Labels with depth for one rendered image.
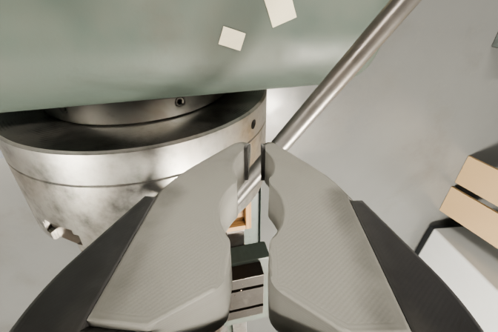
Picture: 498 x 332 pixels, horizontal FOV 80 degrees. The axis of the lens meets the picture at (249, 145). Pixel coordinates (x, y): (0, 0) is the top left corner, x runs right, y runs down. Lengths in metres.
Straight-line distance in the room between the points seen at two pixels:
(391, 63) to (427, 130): 0.61
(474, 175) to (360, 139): 1.01
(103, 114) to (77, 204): 0.09
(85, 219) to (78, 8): 0.19
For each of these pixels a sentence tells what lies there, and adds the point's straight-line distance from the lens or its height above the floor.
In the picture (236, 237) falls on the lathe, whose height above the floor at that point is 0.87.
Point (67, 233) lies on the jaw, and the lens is 0.38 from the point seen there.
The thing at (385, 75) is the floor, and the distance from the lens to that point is 1.92.
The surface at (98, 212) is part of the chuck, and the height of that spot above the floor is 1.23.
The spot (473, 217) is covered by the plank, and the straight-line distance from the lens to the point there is 2.85.
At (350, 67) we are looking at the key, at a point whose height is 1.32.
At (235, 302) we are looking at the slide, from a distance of 0.95.
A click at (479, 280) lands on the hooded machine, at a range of 2.80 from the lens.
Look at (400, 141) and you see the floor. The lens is 2.23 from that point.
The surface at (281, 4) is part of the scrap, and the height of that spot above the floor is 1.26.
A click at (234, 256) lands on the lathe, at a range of 0.90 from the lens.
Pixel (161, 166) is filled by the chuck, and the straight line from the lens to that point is 0.28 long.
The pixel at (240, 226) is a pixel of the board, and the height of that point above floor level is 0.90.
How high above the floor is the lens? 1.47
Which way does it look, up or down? 57 degrees down
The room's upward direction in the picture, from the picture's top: 156 degrees clockwise
